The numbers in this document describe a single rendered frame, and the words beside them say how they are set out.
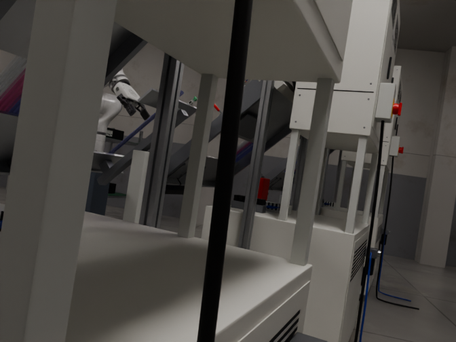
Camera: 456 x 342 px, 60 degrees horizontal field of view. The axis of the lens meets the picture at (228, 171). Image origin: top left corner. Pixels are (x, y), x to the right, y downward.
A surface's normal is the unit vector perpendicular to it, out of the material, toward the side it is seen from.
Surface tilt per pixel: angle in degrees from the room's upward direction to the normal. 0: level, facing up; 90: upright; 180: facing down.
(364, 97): 90
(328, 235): 90
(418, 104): 90
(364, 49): 90
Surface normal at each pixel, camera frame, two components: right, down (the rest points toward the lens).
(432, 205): -0.18, -0.03
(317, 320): -0.40, -0.07
